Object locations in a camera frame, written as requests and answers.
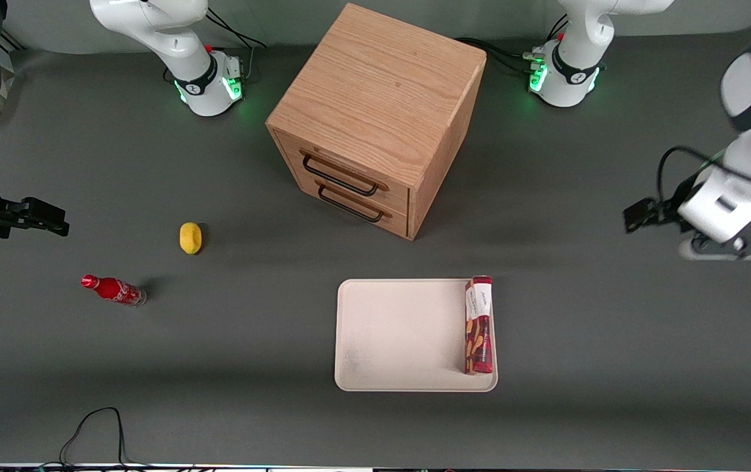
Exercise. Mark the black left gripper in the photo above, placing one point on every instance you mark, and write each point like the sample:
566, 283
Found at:
662, 212

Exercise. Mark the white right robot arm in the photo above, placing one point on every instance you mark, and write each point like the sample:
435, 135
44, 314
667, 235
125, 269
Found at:
172, 39

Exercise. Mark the red cookie box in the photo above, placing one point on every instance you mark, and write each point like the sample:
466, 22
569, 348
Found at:
479, 328

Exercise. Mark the cream plastic tray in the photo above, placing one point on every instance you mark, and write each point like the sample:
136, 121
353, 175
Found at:
402, 334

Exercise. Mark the red cola bottle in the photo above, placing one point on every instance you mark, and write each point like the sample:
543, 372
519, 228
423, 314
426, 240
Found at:
113, 289

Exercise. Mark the yellow lemon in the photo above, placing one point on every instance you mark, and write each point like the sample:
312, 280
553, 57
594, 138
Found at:
191, 238

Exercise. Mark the wooden two-drawer cabinet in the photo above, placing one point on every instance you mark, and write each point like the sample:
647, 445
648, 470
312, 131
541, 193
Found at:
375, 92

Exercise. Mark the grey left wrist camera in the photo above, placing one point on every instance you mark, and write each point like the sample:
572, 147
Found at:
729, 247

